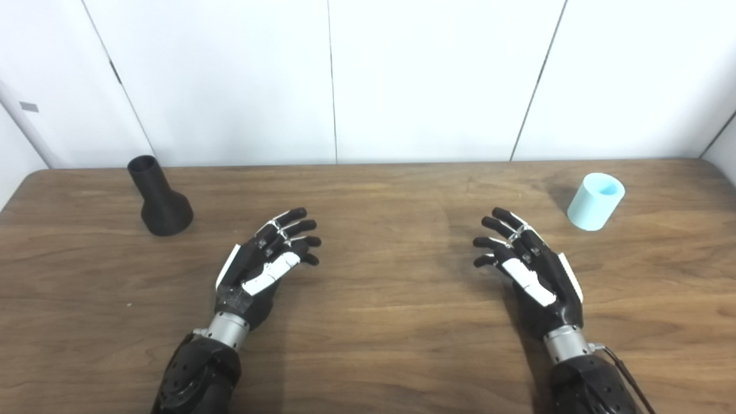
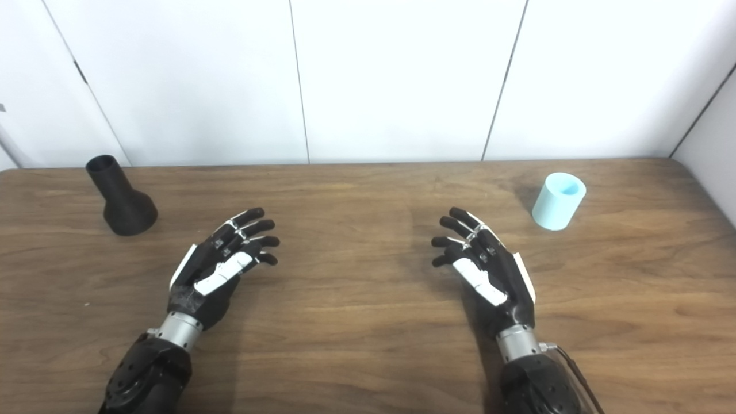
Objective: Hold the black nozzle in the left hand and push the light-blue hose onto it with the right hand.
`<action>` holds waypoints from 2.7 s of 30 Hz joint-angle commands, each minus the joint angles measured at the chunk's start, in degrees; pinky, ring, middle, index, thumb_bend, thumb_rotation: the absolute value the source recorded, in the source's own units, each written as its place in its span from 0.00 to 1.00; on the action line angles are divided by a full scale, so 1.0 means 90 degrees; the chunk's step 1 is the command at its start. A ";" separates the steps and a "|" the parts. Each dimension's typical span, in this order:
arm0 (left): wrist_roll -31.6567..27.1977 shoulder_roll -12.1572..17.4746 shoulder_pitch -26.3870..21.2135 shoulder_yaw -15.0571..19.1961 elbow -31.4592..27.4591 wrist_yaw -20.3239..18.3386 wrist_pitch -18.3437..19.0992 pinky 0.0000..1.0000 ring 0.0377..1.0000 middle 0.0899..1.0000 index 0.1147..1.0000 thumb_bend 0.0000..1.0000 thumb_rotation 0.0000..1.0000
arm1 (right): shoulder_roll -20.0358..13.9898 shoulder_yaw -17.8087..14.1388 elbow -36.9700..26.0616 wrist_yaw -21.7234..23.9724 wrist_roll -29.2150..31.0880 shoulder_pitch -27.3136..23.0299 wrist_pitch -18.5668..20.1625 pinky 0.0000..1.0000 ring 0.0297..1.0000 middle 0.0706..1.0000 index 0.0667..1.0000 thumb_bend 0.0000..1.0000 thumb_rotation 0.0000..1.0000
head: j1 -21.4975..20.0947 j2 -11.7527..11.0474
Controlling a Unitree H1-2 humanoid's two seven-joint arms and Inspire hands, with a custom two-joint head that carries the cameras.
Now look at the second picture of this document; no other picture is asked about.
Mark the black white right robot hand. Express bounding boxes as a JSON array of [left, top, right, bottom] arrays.
[[431, 207, 536, 339]]

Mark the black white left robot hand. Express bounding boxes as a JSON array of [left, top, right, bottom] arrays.
[[168, 208, 281, 331]]

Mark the light-blue hose piece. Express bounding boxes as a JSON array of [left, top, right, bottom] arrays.
[[531, 172, 587, 232]]

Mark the black flared nozzle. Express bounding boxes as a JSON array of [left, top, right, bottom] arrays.
[[86, 155, 159, 236]]

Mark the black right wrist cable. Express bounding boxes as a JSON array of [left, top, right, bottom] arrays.
[[540, 343, 604, 414]]

